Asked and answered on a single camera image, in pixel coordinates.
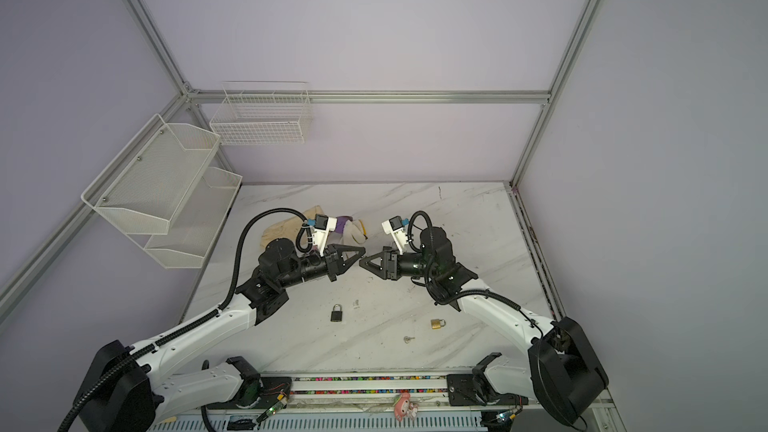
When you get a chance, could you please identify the white mesh two-tier shelf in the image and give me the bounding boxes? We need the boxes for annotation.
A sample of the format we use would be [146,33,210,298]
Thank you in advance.
[81,114,242,269]

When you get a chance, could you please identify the black padlock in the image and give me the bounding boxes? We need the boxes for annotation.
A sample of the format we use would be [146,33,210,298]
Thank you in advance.
[330,304,343,323]

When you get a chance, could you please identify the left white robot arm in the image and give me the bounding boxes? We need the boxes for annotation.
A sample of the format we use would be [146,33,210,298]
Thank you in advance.
[58,207,366,431]

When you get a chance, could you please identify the pink toy figure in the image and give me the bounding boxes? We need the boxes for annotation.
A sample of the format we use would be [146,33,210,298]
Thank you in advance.
[393,392,418,422]

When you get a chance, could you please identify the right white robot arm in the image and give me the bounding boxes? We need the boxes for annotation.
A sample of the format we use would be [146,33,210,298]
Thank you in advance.
[359,211,609,428]

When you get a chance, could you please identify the white wire basket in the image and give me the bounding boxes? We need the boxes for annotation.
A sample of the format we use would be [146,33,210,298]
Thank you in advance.
[209,81,313,146]

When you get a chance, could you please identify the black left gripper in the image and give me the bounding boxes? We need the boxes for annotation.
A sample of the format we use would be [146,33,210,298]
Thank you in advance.
[279,243,365,290]

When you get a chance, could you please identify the white knit glove yellow cuff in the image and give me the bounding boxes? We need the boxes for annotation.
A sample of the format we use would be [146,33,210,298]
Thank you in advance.
[345,220,367,245]

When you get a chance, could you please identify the brass padlock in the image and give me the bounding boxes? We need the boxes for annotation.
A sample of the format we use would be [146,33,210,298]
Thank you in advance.
[430,319,446,330]

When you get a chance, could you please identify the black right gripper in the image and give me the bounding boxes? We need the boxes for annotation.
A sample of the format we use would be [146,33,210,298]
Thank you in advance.
[360,247,437,284]

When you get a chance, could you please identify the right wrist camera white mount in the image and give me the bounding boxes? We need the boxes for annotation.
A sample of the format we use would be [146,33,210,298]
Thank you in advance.
[382,216,409,255]

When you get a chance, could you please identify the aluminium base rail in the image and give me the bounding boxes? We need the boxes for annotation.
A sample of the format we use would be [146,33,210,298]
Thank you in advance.
[143,368,616,432]

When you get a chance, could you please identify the purple trowel pink handle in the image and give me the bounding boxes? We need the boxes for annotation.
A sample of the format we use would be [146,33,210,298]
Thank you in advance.
[334,215,357,235]

